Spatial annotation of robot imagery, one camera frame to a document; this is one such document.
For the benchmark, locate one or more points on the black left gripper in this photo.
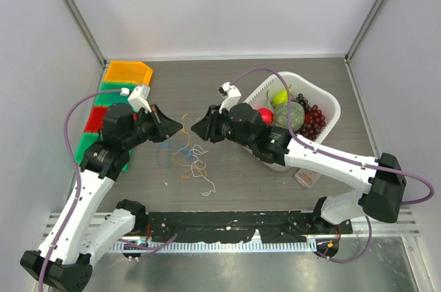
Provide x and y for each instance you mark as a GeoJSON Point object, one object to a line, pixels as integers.
{"type": "Point", "coordinates": [165, 127]}

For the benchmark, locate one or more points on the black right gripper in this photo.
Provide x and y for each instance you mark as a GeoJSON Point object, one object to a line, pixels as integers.
{"type": "Point", "coordinates": [207, 128]}

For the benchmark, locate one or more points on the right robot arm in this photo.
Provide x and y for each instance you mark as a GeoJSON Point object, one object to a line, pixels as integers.
{"type": "Point", "coordinates": [377, 183]}

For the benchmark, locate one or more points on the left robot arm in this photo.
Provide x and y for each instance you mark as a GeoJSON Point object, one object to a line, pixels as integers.
{"type": "Point", "coordinates": [66, 258]}

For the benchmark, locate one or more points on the red apple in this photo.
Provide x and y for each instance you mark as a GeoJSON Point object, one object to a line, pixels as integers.
{"type": "Point", "coordinates": [267, 115]}

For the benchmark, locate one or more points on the white plastic fruit basket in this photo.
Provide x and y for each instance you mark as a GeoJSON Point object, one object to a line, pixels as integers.
{"type": "Point", "coordinates": [268, 94]}

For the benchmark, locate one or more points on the upper green storage bin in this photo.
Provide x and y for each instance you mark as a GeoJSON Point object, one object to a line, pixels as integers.
{"type": "Point", "coordinates": [109, 99]}

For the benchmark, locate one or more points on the green storage bin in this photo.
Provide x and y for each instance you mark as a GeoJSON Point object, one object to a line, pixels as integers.
{"type": "Point", "coordinates": [109, 99]}
{"type": "Point", "coordinates": [87, 140]}

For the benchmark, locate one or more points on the red storage bin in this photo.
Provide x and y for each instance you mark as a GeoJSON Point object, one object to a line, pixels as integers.
{"type": "Point", "coordinates": [95, 120]}

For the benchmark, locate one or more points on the orange storage bin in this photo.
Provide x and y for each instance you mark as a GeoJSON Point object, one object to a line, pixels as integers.
{"type": "Point", "coordinates": [136, 72]}

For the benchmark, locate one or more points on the lower green storage bin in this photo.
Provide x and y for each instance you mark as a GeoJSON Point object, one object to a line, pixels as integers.
{"type": "Point", "coordinates": [87, 140]}

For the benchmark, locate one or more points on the yellow green pear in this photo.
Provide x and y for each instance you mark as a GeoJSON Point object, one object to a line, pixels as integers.
{"type": "Point", "coordinates": [281, 97]}

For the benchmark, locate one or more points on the green netted melon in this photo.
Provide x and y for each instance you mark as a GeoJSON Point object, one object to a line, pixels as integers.
{"type": "Point", "coordinates": [296, 114]}

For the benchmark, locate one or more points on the black grape bunch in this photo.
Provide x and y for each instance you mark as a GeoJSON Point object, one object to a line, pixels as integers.
{"type": "Point", "coordinates": [300, 99]}

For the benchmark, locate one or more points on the red grape bunch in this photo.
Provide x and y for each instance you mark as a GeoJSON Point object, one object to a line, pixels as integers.
{"type": "Point", "coordinates": [315, 122]}

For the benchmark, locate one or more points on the transparent plastic card packet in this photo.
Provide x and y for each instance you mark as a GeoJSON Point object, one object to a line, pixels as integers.
{"type": "Point", "coordinates": [306, 177]}

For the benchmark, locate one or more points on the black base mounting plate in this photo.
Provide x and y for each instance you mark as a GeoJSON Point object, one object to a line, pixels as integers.
{"type": "Point", "coordinates": [232, 227]}

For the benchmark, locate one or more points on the white slotted cable duct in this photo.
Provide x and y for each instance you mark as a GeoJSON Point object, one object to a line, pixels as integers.
{"type": "Point", "coordinates": [253, 246]}

